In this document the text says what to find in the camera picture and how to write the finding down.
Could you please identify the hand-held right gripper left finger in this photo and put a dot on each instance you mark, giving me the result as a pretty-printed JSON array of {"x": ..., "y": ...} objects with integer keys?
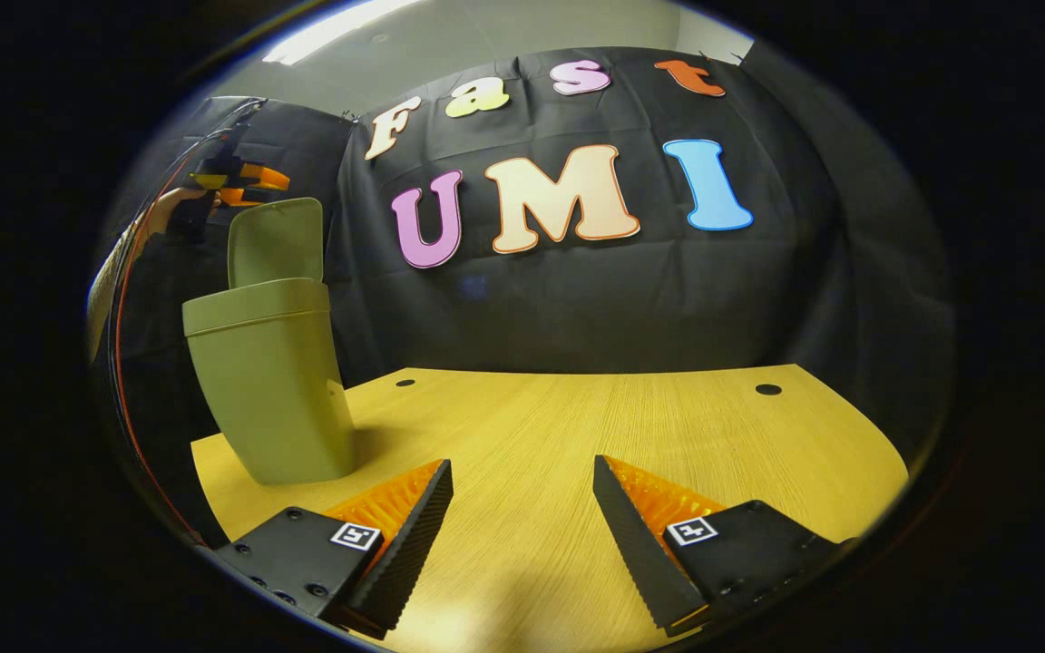
[{"x": 405, "y": 549}]

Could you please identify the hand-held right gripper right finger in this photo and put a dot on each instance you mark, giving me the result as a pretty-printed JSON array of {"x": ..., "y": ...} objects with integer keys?
[{"x": 640, "y": 549}]

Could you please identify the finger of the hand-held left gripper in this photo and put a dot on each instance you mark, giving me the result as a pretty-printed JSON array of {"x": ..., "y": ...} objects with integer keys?
[
  {"x": 266, "y": 176},
  {"x": 239, "y": 197}
]

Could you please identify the green desktop garbage bin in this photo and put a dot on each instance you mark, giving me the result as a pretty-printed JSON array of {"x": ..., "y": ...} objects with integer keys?
[{"x": 268, "y": 381}]

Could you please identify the wooden desktop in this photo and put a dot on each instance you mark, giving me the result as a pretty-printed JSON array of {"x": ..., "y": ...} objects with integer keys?
[{"x": 577, "y": 426}]

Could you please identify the ceiling light panel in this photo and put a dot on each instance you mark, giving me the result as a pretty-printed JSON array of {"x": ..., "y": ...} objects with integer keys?
[{"x": 332, "y": 32}]

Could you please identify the black backdrop cloth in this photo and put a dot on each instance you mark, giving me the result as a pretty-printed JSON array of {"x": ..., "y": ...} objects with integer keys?
[{"x": 577, "y": 308}]

